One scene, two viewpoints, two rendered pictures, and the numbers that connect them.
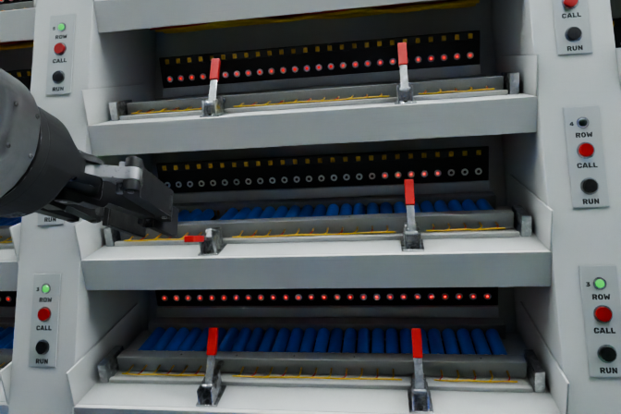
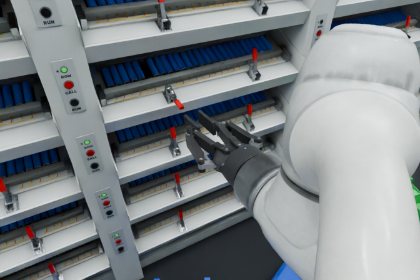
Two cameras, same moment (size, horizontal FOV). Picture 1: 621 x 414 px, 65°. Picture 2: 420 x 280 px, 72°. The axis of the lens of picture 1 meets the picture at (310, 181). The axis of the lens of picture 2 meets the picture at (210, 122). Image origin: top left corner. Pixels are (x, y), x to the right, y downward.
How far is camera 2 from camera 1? 0.61 m
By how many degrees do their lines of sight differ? 56
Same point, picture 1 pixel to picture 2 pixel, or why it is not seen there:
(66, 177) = not seen: hidden behind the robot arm
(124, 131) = (112, 47)
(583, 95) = (324, 9)
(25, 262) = (66, 134)
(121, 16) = not seen: outside the picture
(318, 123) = (224, 29)
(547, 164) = (306, 40)
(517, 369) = (272, 104)
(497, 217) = (277, 54)
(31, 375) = (91, 177)
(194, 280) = (165, 114)
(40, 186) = not seen: hidden behind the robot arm
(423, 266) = (259, 85)
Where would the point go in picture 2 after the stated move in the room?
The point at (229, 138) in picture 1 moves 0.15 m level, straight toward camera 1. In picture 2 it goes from (178, 42) to (225, 60)
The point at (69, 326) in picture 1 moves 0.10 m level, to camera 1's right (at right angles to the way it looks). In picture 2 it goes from (106, 152) to (142, 138)
